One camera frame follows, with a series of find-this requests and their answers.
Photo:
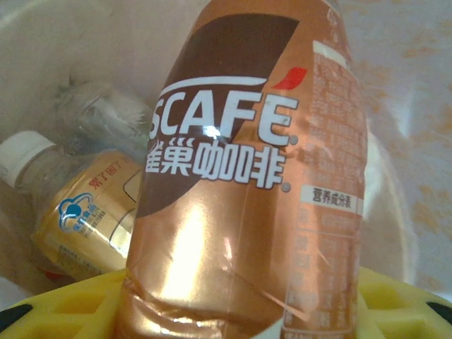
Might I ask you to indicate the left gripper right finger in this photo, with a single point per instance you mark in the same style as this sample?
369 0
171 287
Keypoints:
395 318

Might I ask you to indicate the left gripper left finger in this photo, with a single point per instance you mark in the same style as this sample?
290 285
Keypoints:
70 310

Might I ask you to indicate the gold label white cap bottle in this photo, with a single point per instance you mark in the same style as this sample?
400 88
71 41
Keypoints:
88 219

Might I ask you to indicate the brown coffee plastic bottle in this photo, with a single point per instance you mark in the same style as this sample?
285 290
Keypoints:
229 212

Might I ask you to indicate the clear plastic bottle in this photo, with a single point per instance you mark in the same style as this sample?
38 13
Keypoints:
99 113

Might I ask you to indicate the cream plastic bin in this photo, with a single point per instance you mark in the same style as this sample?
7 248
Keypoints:
53 53

